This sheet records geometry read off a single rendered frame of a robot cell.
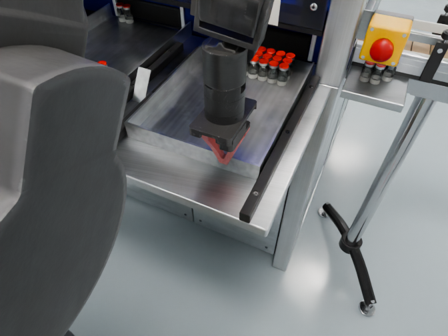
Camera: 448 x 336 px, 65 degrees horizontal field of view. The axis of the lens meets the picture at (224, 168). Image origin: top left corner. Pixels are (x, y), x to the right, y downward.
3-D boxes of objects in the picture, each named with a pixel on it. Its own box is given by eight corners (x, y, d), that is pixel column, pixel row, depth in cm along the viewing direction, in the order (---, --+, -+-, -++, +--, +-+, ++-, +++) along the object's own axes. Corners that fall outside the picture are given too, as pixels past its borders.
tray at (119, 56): (111, 15, 99) (109, 3, 97) (192, 34, 92) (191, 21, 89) (18, 77, 79) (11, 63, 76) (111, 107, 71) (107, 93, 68)
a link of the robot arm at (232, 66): (194, 42, 41) (240, 50, 40) (214, 20, 46) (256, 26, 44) (197, 93, 46) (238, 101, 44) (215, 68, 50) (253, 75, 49)
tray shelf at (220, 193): (99, 19, 102) (97, 12, 101) (338, 76, 82) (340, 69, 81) (-48, 113, 73) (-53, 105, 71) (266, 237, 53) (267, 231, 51)
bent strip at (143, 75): (143, 90, 75) (139, 66, 71) (155, 94, 74) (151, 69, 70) (101, 129, 67) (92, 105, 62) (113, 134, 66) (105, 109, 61)
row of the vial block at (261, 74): (214, 64, 82) (213, 45, 78) (287, 82, 77) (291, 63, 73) (210, 69, 80) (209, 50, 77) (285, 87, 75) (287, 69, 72)
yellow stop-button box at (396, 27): (364, 43, 73) (375, 8, 68) (400, 51, 71) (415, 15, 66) (357, 60, 68) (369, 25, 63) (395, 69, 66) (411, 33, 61)
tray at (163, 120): (208, 51, 86) (207, 38, 83) (311, 76, 79) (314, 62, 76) (128, 137, 65) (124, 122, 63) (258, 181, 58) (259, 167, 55)
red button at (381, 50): (369, 52, 67) (375, 32, 64) (391, 57, 66) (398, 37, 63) (365, 61, 65) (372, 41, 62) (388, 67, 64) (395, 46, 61)
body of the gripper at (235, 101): (257, 110, 54) (261, 67, 49) (230, 151, 47) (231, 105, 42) (219, 100, 56) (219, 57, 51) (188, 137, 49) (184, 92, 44)
